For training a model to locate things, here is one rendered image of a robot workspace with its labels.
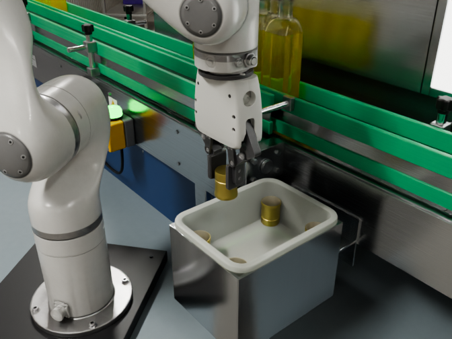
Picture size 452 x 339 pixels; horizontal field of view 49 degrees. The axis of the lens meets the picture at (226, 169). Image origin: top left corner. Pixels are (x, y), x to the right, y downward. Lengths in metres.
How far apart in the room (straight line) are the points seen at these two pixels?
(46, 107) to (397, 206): 0.54
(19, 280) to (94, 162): 0.35
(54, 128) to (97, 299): 0.36
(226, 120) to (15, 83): 0.29
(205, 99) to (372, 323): 0.56
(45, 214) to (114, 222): 0.44
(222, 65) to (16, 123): 0.29
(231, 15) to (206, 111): 0.19
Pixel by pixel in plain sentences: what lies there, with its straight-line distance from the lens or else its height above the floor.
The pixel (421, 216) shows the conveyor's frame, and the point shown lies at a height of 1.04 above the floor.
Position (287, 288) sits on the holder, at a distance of 0.80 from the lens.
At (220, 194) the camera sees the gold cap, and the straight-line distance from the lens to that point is 0.75.
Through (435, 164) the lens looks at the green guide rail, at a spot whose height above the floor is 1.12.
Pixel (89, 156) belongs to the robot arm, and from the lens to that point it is 0.87.
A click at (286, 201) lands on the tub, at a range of 0.89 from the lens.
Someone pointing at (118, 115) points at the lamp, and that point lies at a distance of 1.21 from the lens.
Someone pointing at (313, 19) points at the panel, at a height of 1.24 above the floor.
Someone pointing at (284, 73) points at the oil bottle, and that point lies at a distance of 0.96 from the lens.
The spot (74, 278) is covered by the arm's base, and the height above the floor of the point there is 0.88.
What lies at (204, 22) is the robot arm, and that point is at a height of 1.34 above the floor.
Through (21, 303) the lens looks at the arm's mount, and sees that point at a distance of 1.07.
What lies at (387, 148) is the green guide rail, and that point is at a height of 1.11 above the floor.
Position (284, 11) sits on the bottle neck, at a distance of 0.96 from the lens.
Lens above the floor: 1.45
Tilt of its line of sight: 28 degrees down
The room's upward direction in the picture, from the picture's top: straight up
